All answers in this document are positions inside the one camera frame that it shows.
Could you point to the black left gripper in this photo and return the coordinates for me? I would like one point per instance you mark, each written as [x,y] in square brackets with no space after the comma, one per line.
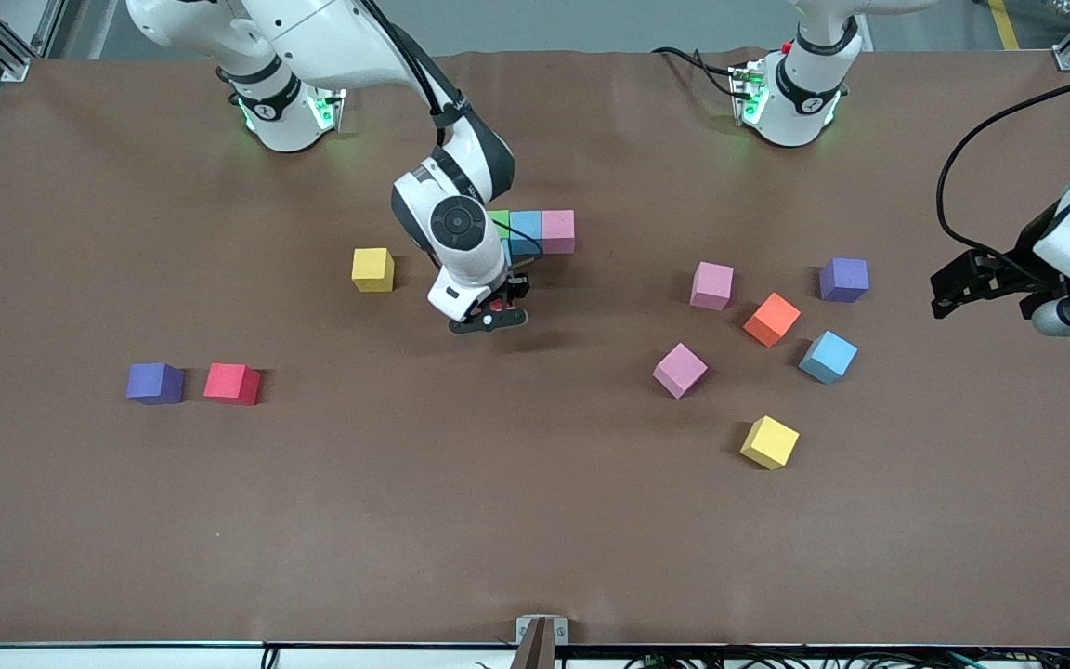
[1024,255]

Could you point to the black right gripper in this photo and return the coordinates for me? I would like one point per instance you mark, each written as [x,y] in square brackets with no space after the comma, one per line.
[515,288]

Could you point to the red foam cube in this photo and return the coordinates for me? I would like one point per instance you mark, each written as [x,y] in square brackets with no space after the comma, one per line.
[231,384]
[498,305]

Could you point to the blue foam cube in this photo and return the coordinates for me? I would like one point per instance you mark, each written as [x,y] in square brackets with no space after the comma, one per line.
[526,232]
[828,357]
[506,251]

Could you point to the pink foam cube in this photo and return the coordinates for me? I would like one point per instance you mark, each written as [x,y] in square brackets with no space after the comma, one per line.
[680,370]
[711,285]
[558,232]

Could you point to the green foam cube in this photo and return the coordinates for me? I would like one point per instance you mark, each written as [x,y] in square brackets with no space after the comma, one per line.
[500,221]

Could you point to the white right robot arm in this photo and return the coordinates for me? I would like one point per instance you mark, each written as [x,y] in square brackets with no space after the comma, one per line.
[312,37]

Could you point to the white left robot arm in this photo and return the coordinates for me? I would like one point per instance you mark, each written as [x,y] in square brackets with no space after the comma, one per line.
[795,111]

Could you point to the purple foam cube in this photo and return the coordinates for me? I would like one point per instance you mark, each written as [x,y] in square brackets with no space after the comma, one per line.
[843,280]
[155,383]

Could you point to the yellow foam cube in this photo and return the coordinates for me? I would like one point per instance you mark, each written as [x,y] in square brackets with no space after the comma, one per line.
[769,442]
[372,269]

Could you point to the orange foam cube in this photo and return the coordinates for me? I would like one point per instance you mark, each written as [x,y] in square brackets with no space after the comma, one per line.
[772,319]

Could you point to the brown table mat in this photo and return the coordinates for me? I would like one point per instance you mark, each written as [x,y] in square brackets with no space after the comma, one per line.
[535,520]

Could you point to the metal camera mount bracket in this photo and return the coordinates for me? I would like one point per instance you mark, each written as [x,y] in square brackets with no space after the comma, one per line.
[541,632]

